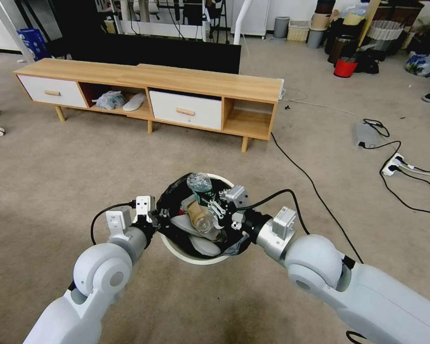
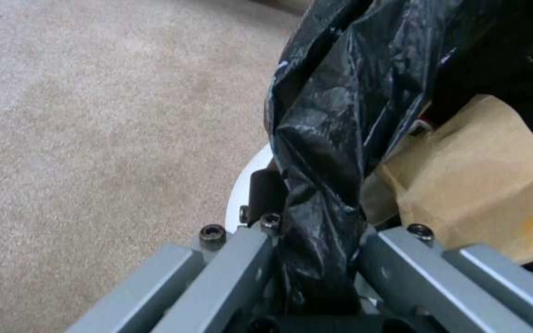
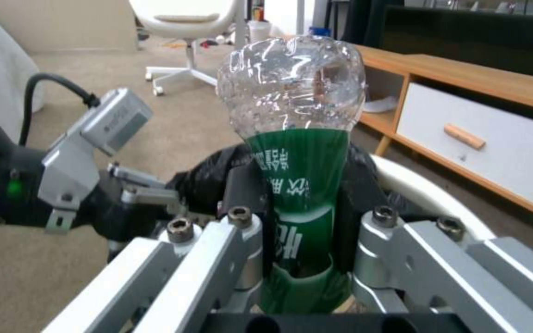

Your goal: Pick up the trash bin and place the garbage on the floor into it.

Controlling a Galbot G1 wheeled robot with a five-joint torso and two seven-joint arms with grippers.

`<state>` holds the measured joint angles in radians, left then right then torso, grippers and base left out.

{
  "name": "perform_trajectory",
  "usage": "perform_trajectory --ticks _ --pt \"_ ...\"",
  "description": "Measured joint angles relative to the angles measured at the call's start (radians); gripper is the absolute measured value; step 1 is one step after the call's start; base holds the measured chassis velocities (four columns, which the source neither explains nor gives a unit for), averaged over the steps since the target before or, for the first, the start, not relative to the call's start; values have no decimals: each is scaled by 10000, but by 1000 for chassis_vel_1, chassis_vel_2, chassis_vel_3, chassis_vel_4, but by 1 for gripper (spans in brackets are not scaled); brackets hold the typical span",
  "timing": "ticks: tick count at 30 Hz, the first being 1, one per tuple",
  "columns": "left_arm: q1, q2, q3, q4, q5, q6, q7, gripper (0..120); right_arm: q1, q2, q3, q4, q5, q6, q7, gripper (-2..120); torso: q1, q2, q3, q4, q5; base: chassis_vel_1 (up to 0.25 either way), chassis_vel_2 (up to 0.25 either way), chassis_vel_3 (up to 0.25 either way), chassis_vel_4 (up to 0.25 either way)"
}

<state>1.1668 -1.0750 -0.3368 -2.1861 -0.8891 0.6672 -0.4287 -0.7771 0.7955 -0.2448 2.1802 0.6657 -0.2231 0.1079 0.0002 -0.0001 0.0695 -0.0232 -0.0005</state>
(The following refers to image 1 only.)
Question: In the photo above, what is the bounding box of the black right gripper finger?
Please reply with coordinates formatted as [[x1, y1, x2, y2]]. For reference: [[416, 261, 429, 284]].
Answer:
[[204, 203, 229, 231], [217, 191, 234, 209]]

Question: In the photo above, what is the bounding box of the brown glass bottle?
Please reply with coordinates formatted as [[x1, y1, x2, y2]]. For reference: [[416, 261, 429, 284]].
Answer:
[[180, 200, 226, 243]]

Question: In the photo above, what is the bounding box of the white round trash bin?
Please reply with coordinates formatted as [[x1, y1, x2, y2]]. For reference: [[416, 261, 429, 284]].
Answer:
[[158, 173, 254, 266]]

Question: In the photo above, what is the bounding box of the black bin liner bag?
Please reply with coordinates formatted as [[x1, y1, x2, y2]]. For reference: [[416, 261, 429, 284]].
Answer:
[[156, 174, 253, 257]]

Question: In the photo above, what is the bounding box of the grey lidded bin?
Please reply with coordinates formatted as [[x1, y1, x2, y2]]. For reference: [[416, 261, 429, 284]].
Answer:
[[273, 16, 291, 39]]

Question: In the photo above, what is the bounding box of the small grey bin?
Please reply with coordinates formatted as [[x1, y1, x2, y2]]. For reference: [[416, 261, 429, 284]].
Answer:
[[306, 28, 325, 49]]

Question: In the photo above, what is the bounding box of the brown round bin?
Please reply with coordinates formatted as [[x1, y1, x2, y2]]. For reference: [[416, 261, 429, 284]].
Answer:
[[327, 34, 357, 65]]

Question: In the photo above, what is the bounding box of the beige round bin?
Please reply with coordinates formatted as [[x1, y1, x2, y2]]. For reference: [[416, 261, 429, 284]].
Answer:
[[313, 12, 333, 32]]

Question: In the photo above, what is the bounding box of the crushed clear plastic bottle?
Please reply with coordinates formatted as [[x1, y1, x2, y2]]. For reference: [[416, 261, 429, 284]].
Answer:
[[186, 172, 216, 206]]

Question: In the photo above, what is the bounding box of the grey slipper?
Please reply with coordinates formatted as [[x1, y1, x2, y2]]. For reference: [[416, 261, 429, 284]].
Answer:
[[170, 216, 227, 256]]

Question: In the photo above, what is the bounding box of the white cabinet drawer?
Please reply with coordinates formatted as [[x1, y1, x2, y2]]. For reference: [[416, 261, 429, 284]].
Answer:
[[148, 90, 224, 131], [17, 74, 88, 109]]

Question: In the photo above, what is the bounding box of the white slipper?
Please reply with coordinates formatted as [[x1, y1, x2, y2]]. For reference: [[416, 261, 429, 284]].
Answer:
[[122, 92, 147, 112]]

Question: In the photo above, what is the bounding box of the clear plastic bag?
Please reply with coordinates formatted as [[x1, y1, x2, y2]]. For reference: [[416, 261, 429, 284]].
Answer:
[[94, 90, 127, 111]]

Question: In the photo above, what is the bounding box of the wooden TV cabinet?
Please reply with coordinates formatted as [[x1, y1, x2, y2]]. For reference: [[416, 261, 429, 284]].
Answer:
[[13, 58, 285, 154]]

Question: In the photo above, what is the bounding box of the grey power adapter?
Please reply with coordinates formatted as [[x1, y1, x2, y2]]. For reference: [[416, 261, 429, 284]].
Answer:
[[351, 121, 385, 148]]

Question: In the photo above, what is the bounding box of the white power strip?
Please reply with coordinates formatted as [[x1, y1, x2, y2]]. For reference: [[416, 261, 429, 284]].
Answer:
[[380, 152, 406, 177]]

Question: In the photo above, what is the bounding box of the black flat screen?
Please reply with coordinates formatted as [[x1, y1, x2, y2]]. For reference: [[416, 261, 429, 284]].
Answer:
[[67, 33, 242, 75]]

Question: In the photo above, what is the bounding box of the red bucket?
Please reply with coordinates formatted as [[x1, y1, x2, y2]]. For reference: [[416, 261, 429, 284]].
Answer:
[[333, 57, 359, 79]]

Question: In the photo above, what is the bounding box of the white curved pole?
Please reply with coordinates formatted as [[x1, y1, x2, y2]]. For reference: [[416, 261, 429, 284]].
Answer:
[[233, 0, 254, 46]]

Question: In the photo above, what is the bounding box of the white rolling cabinet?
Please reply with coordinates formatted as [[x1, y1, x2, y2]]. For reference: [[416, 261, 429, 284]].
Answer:
[[230, 0, 270, 40]]

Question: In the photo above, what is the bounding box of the white woven basket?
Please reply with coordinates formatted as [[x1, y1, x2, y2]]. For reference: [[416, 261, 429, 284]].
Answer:
[[287, 19, 312, 42]]

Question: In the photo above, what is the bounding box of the blue printed box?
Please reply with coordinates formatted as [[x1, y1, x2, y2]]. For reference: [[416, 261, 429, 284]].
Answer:
[[17, 28, 53, 62]]

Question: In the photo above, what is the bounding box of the blue patterned plastic bag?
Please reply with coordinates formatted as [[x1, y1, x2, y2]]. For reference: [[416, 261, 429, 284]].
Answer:
[[405, 51, 430, 77]]

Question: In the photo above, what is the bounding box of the yellow wooden plank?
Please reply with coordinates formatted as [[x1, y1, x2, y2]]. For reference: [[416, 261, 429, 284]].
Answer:
[[356, 0, 382, 49]]

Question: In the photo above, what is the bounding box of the white pleated round basket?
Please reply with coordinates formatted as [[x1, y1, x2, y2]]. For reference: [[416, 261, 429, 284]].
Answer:
[[365, 19, 406, 43]]

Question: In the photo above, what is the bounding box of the white desk leg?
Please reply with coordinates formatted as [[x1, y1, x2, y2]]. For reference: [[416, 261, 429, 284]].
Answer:
[[0, 0, 35, 63]]

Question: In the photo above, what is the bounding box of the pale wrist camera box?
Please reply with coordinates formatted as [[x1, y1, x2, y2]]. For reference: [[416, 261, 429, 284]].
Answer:
[[135, 194, 157, 218], [225, 185, 250, 209]]

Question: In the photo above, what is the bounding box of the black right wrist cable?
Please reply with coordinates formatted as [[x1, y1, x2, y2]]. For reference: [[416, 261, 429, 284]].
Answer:
[[241, 189, 311, 237]]

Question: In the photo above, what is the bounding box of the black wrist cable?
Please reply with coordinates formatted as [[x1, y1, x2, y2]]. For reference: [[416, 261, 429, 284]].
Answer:
[[241, 189, 311, 237], [90, 199, 138, 248]]

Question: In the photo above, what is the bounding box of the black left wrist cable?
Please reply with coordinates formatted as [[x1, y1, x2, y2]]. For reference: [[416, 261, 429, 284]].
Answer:
[[90, 199, 138, 248]]

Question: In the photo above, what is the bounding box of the long black floor cable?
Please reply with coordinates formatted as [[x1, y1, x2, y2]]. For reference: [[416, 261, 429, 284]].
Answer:
[[269, 131, 365, 264]]

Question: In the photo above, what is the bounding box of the thin white floor cable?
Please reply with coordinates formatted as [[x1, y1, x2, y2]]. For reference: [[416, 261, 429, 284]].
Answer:
[[281, 94, 365, 120]]

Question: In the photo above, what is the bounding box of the black adapter cable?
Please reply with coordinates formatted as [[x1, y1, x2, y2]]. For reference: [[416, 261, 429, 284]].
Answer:
[[357, 118, 403, 151]]

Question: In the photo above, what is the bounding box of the black power strip cable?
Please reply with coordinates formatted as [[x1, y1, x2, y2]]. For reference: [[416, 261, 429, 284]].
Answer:
[[379, 150, 430, 216]]

